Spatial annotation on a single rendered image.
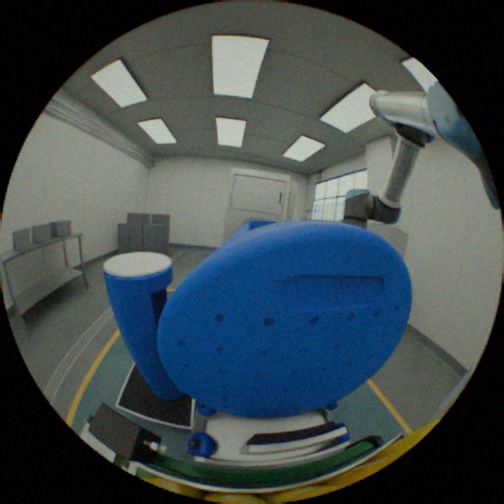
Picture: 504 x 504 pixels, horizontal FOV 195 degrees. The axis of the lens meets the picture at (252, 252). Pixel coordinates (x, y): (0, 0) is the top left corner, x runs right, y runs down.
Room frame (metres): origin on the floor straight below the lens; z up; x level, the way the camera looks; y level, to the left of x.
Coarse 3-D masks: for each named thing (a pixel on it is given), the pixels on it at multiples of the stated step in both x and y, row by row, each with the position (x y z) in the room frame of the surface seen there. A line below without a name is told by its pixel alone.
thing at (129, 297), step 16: (160, 272) 0.41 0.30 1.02; (112, 288) 0.29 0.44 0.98; (128, 288) 0.31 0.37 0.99; (144, 288) 0.35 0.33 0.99; (160, 288) 0.40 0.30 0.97; (112, 304) 0.30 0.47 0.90; (128, 304) 0.31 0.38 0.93; (144, 304) 0.34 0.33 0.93; (160, 304) 0.57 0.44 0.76; (128, 320) 0.30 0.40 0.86; (144, 320) 0.33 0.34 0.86; (128, 336) 0.30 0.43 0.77; (144, 336) 0.32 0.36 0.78; (144, 352) 0.31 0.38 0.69; (144, 368) 0.30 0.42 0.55; (160, 368) 0.33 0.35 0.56; (160, 384) 0.31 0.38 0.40
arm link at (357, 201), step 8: (352, 192) 0.55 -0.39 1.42; (360, 192) 0.53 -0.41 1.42; (368, 192) 0.52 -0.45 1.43; (344, 200) 0.61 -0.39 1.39; (352, 200) 0.55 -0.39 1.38; (360, 200) 0.53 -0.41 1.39; (368, 200) 0.51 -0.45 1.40; (344, 208) 0.59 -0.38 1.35; (352, 208) 0.55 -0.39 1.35; (360, 208) 0.52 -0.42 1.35; (368, 208) 0.51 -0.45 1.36; (360, 216) 0.52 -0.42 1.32; (368, 216) 0.53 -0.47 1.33
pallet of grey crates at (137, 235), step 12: (132, 216) 2.71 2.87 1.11; (144, 216) 2.85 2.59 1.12; (156, 216) 3.19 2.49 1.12; (168, 216) 3.48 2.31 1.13; (120, 228) 2.64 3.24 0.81; (132, 228) 2.71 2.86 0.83; (144, 228) 2.78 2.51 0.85; (156, 228) 2.83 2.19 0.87; (168, 228) 3.52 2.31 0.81; (120, 240) 2.64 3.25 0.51; (132, 240) 2.72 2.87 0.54; (144, 240) 2.78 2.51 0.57; (156, 240) 2.84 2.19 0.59; (168, 240) 3.55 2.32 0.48; (120, 252) 2.63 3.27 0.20; (132, 252) 2.71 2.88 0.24; (156, 252) 2.84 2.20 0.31; (168, 252) 3.54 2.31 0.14
